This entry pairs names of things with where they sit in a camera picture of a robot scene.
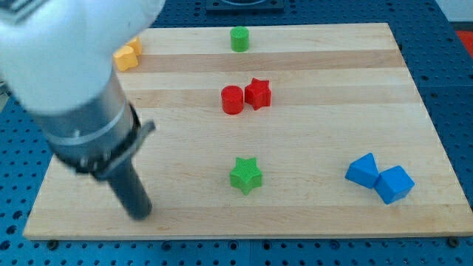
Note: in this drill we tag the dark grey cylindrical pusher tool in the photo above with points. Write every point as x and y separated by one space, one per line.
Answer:
128 188

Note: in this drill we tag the green star block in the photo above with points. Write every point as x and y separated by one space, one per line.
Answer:
246 175

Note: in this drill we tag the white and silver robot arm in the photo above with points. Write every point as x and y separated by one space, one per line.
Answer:
56 58

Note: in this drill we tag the yellow block behind arm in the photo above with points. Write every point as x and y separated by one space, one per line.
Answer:
136 45

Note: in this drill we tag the red star block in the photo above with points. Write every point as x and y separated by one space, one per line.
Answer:
258 93

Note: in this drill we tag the yellow heart block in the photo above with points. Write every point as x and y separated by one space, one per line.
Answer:
126 58

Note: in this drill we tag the red cylinder block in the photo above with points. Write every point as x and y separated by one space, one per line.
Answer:
232 100

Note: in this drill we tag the light wooden board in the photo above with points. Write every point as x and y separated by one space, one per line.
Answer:
339 91

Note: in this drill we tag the green cylinder block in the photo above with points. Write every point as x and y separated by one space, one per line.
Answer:
239 39

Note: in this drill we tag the blue pentagon block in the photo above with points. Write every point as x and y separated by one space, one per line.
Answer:
363 171

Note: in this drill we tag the blue cube block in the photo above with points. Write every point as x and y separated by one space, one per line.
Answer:
393 184

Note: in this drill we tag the dark blue base plate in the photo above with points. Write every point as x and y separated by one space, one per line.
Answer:
229 6

